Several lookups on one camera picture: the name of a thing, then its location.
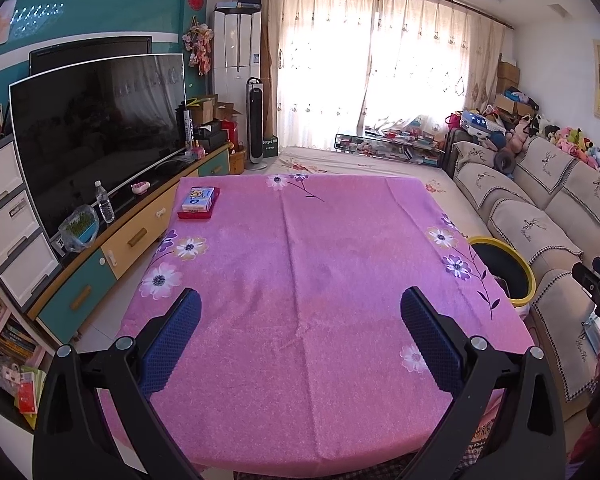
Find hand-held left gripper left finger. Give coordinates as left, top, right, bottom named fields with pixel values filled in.
left=32, top=287, right=203, bottom=480

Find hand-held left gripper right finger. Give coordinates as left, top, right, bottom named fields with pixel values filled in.
left=400, top=287, right=567, bottom=480

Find black bin with yellow rim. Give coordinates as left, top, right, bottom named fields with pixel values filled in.
left=467, top=236, right=537, bottom=308

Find pale blue plastic bag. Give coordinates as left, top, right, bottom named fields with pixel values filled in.
left=580, top=310, right=600, bottom=356

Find beige sofa with covers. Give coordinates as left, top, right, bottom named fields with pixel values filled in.
left=452, top=135, right=600, bottom=401

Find teal and yellow television cabinet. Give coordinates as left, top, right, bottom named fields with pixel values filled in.
left=35, top=142, right=231, bottom=346

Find patterned floor rug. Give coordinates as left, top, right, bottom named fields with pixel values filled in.
left=460, top=410, right=503, bottom=463

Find row of plush toys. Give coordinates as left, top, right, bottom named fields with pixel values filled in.
left=530, top=115, right=600, bottom=186

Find red tray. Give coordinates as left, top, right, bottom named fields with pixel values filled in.
left=176, top=186, right=221, bottom=219

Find blue tissue pack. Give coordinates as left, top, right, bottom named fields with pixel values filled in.
left=181, top=186, right=216, bottom=212

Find plastic bag with green sprouts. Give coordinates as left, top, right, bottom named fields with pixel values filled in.
left=58, top=204, right=101, bottom=253

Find clear water bottle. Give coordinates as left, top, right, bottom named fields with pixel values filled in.
left=94, top=180, right=115, bottom=224

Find red and yellow packets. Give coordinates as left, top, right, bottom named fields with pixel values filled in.
left=15, top=367, right=47, bottom=428

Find pink plush toy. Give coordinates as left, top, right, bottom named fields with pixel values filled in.
left=505, top=122, right=528, bottom=153

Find low shelf with books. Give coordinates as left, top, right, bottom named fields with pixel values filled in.
left=0, top=285, right=48, bottom=431

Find cream floral bed sheet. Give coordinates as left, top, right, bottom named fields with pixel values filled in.
left=275, top=146, right=481, bottom=231

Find dark suitcase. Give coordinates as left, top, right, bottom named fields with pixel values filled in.
left=440, top=127, right=468, bottom=173

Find blue star printed bag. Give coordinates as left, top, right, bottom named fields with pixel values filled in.
left=460, top=111, right=506, bottom=143

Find wooden bucket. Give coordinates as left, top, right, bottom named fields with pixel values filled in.
left=228, top=144, right=247, bottom=175

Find cluttered glass coffee table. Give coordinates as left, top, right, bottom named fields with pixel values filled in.
left=334, top=127, right=448, bottom=167

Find white plastic drawer unit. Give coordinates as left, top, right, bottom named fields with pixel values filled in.
left=0, top=135, right=63, bottom=311

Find stack of cardboard boxes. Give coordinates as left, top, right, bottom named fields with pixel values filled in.
left=495, top=55, right=538, bottom=118

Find tall black and white box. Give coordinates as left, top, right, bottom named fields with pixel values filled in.
left=177, top=105, right=196, bottom=148

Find large curved television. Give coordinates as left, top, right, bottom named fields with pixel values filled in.
left=9, top=53, right=186, bottom=233

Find black tower fan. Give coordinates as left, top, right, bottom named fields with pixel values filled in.
left=245, top=76, right=268, bottom=171

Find white standing air conditioner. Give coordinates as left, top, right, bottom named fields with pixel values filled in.
left=212, top=7, right=262, bottom=111

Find cream embroidered curtains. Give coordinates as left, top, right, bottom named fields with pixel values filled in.
left=260, top=0, right=506, bottom=153

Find hanging flower decoration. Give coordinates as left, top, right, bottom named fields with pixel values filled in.
left=182, top=17, right=215, bottom=77

